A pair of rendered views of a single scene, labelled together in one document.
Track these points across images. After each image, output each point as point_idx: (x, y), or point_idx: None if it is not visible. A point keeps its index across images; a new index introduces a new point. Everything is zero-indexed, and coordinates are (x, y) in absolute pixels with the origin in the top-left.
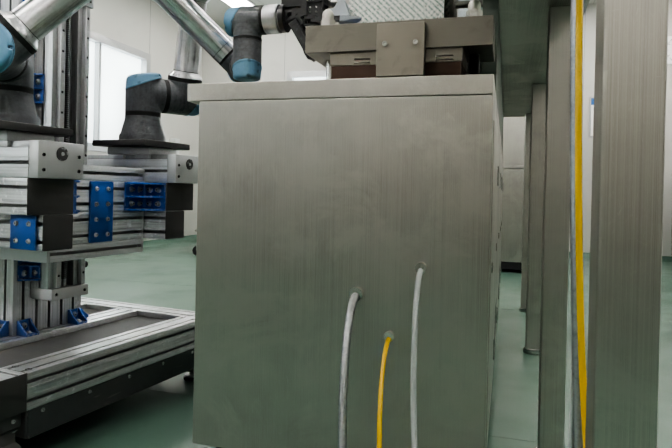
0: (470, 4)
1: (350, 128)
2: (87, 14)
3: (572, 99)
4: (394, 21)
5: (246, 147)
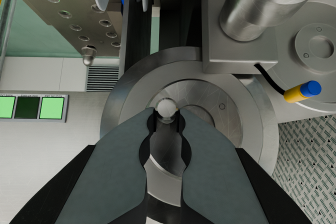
0: (82, 60)
1: None
2: None
3: (3, 8)
4: (37, 9)
5: None
